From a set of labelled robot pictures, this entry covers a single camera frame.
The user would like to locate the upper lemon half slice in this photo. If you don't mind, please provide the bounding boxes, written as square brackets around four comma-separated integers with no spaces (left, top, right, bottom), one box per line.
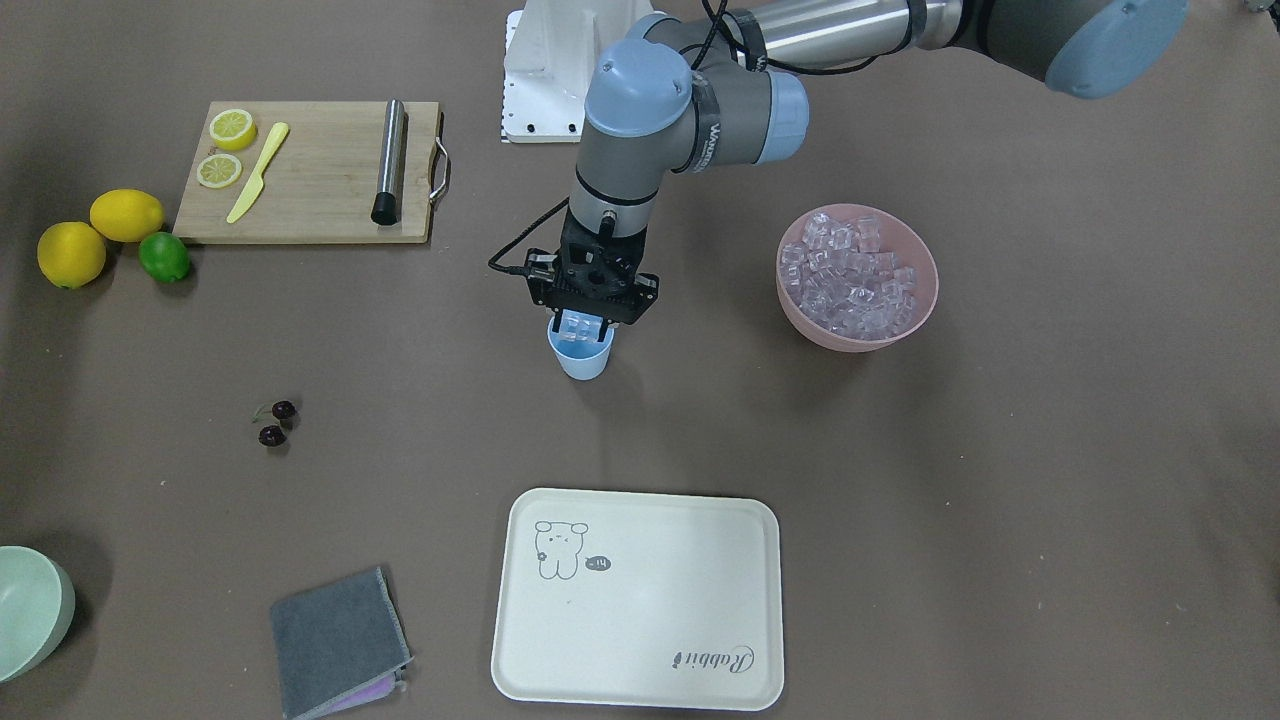
[207,108,259,152]

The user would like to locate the yellow lemon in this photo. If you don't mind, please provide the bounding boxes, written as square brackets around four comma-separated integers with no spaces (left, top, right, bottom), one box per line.
[90,188,165,243]
[37,222,108,290]

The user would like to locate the green lime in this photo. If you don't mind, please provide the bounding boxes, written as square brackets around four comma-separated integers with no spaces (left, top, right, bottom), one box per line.
[138,231,192,283]

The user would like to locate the steel muddler black tip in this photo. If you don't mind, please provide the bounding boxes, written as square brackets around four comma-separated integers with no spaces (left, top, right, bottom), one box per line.
[370,99,408,227]

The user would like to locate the mint green bowl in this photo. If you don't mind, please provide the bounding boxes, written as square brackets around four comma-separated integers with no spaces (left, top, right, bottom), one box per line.
[1,546,76,683]

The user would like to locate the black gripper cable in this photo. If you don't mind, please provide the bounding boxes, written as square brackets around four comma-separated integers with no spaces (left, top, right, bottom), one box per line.
[488,196,571,281]

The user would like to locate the bamboo cutting board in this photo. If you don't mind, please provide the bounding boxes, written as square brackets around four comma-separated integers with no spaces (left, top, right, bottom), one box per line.
[173,100,449,245]

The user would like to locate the yellow lemon upper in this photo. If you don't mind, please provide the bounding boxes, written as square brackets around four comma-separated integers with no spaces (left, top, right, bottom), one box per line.
[90,188,165,243]

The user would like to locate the yellow plastic knife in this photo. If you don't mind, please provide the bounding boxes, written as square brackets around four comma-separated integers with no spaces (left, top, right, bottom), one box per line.
[225,122,291,224]

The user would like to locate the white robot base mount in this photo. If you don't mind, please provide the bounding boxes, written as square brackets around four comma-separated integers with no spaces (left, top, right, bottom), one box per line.
[500,1,654,143]

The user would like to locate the pink bowl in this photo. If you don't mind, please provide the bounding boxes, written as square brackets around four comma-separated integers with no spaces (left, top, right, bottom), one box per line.
[776,204,940,354]

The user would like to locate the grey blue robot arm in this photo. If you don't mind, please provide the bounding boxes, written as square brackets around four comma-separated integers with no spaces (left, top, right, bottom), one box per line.
[515,1,1189,340]

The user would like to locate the cream rabbit tray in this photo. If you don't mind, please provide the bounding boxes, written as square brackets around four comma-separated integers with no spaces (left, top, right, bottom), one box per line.
[490,488,785,712]

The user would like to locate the yellow lemon lower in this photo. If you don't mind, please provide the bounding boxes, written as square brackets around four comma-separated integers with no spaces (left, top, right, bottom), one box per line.
[37,222,108,290]

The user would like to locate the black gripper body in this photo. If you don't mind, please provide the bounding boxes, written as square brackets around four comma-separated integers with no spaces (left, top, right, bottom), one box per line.
[525,213,660,325]

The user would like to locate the light blue plastic cup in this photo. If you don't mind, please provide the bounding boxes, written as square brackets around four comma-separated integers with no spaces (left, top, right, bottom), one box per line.
[547,322,614,380]

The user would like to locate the pile of clear ice cubes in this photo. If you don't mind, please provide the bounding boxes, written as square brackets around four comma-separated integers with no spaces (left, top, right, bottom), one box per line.
[780,210,922,341]

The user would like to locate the dark cherries pair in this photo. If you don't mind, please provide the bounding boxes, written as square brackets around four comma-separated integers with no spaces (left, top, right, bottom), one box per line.
[251,398,298,448]

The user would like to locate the grey folded cloth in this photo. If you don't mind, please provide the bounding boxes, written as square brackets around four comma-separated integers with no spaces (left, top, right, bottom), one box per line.
[268,566,413,719]

